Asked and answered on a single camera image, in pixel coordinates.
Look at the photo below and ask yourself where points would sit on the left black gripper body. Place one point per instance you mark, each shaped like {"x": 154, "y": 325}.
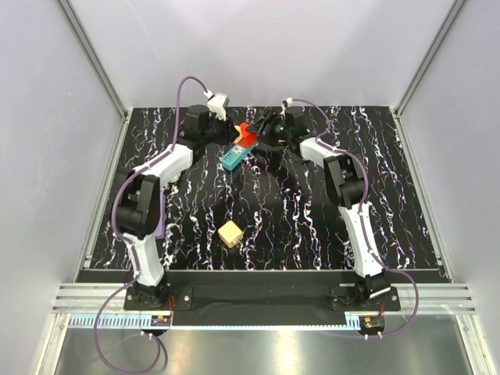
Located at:
{"x": 217, "y": 132}

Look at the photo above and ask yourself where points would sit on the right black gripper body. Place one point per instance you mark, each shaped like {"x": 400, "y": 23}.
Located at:
{"x": 276, "y": 132}

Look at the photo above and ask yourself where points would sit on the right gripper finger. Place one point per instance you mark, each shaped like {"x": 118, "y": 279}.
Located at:
{"x": 268, "y": 144}
{"x": 265, "y": 125}

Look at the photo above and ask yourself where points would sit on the red cube socket adapter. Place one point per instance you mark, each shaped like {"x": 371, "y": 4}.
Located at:
{"x": 248, "y": 138}

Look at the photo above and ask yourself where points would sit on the teal power strip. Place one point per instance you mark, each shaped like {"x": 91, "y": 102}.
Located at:
{"x": 235, "y": 155}

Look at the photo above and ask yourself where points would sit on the beige cube plug adapter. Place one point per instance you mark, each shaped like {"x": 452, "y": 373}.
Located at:
{"x": 230, "y": 234}

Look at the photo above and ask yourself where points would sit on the purple power strip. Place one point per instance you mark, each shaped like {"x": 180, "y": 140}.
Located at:
{"x": 160, "y": 228}

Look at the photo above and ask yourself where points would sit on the yellow cube plug adapter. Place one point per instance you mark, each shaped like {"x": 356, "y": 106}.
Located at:
{"x": 238, "y": 138}

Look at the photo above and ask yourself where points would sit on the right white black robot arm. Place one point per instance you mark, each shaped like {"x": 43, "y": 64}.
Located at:
{"x": 347, "y": 187}

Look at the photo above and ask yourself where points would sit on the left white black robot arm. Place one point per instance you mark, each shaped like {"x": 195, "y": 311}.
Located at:
{"x": 138, "y": 206}

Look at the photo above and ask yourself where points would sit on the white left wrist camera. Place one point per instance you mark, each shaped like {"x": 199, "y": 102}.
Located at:
{"x": 216, "y": 103}

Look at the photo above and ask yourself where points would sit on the left aluminium frame post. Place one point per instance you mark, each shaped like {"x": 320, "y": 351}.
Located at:
{"x": 70, "y": 15}

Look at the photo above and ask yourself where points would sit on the aluminium frame post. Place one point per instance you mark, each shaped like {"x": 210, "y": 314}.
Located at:
{"x": 70, "y": 15}
{"x": 452, "y": 15}

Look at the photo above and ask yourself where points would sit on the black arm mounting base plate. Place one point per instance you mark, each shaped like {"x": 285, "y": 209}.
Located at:
{"x": 308, "y": 298}

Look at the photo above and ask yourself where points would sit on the right aluminium frame post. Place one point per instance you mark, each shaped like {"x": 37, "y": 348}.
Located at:
{"x": 452, "y": 15}

